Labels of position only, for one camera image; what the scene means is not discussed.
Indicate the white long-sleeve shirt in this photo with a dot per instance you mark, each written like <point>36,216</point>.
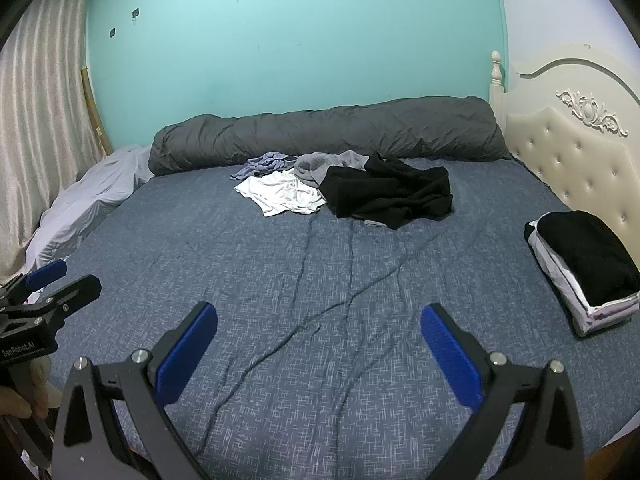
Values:
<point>280,192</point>

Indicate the grey white folded garment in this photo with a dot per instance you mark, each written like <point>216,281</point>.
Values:
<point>565,287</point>

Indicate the grey sweater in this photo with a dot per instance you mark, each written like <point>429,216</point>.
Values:
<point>312,167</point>

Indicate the black folded garment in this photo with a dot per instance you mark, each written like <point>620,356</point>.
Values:
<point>585,250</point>

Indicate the black crumpled garment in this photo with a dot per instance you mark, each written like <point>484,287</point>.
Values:
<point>390,192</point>

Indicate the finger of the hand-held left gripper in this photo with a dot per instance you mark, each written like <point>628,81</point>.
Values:
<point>47,272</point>
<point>75,294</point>

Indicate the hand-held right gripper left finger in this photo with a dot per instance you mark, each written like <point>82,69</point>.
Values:
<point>190,345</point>

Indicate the cream tufted headboard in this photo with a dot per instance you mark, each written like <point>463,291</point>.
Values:
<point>565,145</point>

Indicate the cream bed post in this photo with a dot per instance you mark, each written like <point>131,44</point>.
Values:
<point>496,90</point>

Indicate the purple-blue crumpled garment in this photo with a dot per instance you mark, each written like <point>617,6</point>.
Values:
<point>260,165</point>

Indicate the wooden pole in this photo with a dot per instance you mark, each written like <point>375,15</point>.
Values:
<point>92,105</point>

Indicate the dark grey rolled duvet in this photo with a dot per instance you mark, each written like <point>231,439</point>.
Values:
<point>325,132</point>

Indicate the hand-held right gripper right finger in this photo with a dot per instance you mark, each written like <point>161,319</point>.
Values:
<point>445,345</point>

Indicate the light grey pillow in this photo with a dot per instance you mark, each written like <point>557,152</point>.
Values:
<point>95,190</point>

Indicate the white curtain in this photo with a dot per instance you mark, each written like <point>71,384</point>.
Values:
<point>40,110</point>

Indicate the person's left hand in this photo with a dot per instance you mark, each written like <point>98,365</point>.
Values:
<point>17,402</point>

